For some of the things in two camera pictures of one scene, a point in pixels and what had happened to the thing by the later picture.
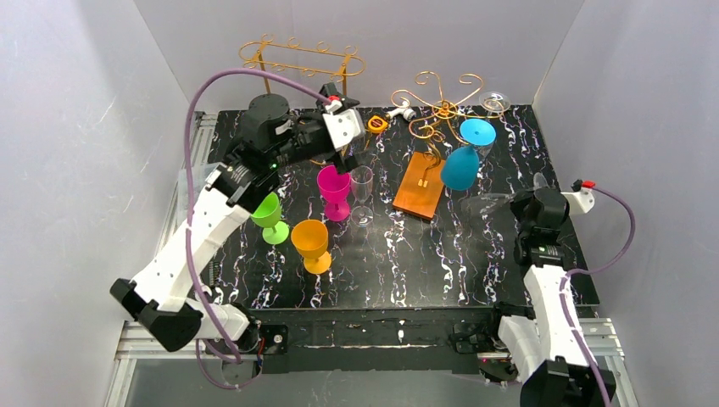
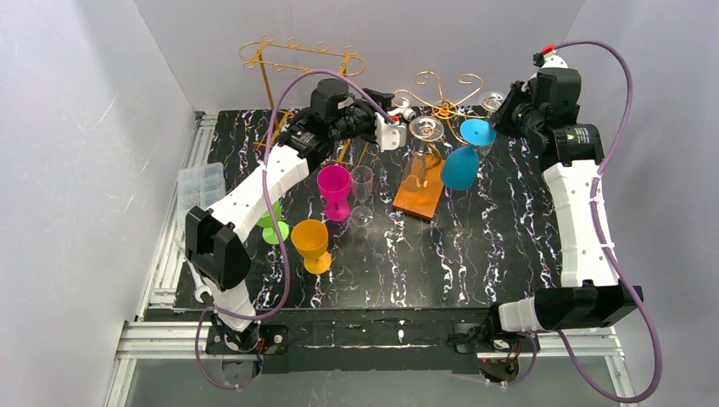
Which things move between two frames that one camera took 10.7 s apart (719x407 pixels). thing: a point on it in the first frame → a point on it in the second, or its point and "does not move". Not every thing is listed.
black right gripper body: x=527 y=203 → x=510 y=112
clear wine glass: x=497 y=205 → x=423 y=129
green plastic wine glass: x=267 y=214 does not move
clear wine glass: x=494 y=102 does not move
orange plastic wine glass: x=310 y=240 does not move
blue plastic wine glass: x=460 y=168 does not move
